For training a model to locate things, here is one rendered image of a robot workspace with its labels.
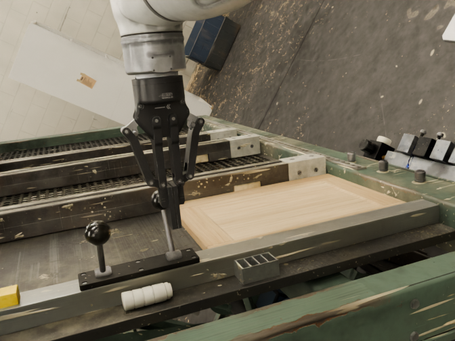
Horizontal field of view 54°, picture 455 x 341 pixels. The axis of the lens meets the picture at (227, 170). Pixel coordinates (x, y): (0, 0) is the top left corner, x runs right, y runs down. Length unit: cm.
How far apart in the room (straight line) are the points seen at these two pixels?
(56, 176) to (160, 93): 101
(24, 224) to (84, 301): 44
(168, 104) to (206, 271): 30
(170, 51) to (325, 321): 41
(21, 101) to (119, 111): 181
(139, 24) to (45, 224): 66
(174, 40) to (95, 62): 428
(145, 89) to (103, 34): 566
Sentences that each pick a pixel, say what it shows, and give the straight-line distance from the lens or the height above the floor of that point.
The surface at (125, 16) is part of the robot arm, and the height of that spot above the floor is 163.
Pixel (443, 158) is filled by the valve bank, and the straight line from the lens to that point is 128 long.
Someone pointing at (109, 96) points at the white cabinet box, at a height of 110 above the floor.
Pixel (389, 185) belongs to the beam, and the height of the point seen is 90.
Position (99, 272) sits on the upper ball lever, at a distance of 78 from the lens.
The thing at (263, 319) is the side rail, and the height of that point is 135.
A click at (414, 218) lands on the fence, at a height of 95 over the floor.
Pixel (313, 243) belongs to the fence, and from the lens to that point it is 87.
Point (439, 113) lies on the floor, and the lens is 247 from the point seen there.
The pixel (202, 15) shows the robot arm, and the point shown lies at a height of 156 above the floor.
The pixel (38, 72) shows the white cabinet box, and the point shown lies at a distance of 495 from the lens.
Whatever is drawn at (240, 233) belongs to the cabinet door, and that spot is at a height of 124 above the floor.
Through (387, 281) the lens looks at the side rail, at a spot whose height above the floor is 118.
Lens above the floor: 169
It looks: 24 degrees down
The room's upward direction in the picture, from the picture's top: 68 degrees counter-clockwise
